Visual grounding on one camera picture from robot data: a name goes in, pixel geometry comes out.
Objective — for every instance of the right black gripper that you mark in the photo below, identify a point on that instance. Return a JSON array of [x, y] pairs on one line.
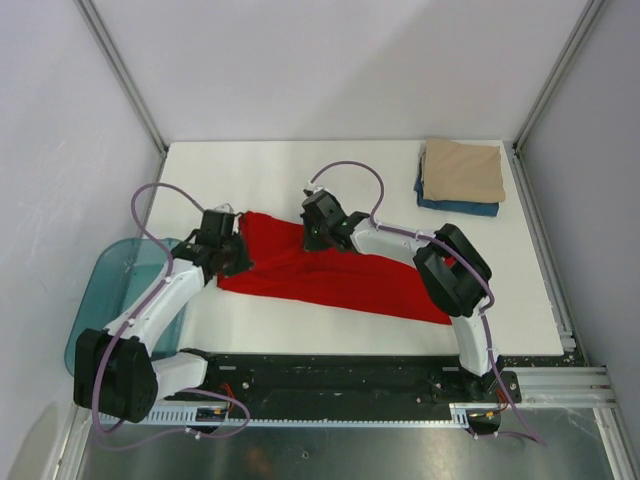
[[310, 244]]

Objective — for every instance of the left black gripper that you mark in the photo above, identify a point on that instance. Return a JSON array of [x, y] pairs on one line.
[[244, 263]]

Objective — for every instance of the red t-shirt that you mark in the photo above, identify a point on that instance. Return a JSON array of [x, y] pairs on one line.
[[365, 283]]

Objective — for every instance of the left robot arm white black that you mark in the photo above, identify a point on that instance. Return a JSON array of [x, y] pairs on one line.
[[115, 372]]

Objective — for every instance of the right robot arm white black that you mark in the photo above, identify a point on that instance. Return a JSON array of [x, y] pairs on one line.
[[455, 276]]

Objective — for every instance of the teal translucent plastic bin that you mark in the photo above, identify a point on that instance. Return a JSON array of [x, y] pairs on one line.
[[121, 274]]

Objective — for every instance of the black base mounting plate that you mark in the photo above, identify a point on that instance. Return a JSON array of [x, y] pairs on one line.
[[309, 388]]

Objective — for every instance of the folded beige t-shirt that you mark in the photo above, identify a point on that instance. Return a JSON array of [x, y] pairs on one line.
[[479, 159]]

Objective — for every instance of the folded blue t-shirt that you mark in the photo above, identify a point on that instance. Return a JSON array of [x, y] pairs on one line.
[[475, 209]]

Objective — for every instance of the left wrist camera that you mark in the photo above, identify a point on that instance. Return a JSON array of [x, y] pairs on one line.
[[225, 208]]

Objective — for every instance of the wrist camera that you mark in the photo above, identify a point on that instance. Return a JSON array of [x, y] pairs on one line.
[[225, 208], [311, 188]]

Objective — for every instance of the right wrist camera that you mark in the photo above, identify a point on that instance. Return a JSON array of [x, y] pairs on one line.
[[311, 188]]

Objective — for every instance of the left aluminium frame post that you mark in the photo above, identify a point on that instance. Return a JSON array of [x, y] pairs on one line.
[[114, 59]]

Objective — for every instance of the aluminium frame post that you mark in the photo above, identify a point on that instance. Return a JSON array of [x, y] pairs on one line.
[[114, 59], [576, 40]]

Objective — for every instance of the right aluminium frame post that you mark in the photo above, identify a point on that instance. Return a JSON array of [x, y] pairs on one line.
[[576, 40]]

